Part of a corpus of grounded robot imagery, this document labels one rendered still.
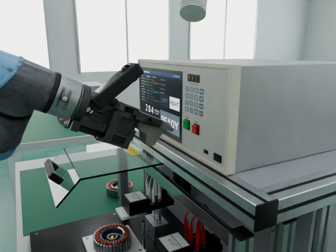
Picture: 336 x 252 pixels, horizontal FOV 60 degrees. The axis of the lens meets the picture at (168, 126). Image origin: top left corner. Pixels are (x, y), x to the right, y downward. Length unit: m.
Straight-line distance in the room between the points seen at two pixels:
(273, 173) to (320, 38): 7.62
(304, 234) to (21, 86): 0.56
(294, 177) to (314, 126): 0.16
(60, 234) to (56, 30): 4.47
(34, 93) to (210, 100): 0.31
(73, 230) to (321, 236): 0.74
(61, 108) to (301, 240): 0.51
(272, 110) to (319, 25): 7.65
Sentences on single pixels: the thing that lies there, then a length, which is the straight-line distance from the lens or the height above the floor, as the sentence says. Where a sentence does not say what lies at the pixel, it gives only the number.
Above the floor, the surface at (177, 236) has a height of 0.92.
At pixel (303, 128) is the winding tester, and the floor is 1.18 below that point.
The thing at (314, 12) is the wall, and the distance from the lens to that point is 8.36.
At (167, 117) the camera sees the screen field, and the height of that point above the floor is 1.18.
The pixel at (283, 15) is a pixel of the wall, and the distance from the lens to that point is 7.83.
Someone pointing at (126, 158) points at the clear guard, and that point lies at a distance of 0.79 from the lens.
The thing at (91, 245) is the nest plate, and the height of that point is 0.78.
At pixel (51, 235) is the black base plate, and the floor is 0.77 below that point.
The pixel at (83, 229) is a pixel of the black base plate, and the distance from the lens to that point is 1.06.
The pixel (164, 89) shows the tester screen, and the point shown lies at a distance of 0.74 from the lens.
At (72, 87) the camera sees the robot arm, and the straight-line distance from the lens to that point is 0.53.
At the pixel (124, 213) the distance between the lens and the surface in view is 0.90.
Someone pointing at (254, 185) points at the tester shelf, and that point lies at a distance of 0.54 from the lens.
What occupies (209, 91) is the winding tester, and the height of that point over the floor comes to 1.27.
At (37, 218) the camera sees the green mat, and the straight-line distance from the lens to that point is 1.22.
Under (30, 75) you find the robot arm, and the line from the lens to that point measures 0.51.
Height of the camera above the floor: 1.34
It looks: 14 degrees down
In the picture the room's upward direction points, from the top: straight up
